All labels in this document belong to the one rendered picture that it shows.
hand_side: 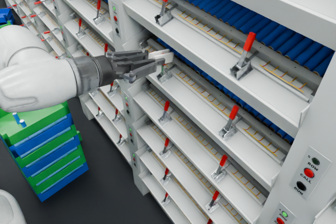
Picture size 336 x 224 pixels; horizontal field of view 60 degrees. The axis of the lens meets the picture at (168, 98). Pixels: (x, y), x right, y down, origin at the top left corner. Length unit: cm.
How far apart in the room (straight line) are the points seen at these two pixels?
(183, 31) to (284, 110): 31
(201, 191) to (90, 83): 58
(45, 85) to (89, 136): 138
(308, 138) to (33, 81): 52
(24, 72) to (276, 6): 48
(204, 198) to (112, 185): 80
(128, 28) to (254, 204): 63
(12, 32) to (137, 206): 116
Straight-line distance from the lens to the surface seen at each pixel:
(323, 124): 51
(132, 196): 170
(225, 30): 66
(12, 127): 151
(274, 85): 59
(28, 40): 76
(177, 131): 97
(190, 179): 109
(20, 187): 191
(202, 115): 77
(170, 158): 114
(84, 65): 68
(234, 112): 69
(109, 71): 70
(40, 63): 67
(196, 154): 92
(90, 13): 127
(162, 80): 86
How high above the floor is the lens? 148
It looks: 43 degrees down
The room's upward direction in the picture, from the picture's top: straight up
